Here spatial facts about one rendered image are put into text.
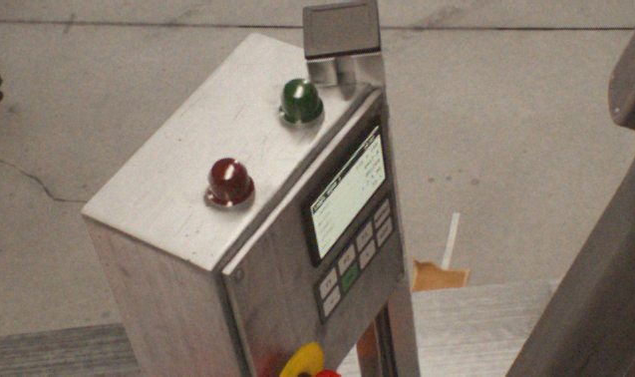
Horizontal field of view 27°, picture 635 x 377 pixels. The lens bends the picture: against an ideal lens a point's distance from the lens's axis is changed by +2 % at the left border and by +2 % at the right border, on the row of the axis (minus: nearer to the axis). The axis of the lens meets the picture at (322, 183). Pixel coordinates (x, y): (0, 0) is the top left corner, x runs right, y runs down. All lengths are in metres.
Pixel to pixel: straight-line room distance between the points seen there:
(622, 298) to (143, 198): 0.27
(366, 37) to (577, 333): 0.22
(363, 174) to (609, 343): 0.20
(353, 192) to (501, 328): 0.69
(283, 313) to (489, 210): 1.91
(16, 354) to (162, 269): 0.82
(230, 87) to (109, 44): 2.41
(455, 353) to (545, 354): 0.75
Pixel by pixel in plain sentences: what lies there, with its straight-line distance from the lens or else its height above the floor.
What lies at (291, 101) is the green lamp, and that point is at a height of 1.49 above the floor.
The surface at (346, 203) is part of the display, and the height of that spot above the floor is 1.42.
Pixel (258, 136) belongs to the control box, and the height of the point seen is 1.48.
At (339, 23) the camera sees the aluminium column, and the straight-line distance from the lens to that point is 0.76.
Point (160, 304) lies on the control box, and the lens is 0.75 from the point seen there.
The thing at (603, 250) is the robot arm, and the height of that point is 1.50.
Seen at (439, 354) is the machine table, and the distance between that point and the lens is 1.42.
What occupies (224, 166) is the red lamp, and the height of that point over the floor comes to 1.50.
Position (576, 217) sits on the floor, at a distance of 2.63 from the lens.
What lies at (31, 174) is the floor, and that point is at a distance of 2.93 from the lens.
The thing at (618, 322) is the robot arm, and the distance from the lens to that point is 0.64.
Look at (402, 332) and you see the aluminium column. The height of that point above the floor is 1.22.
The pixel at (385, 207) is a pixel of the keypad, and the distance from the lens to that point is 0.82.
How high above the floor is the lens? 1.99
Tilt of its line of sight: 47 degrees down
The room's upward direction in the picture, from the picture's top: 10 degrees counter-clockwise
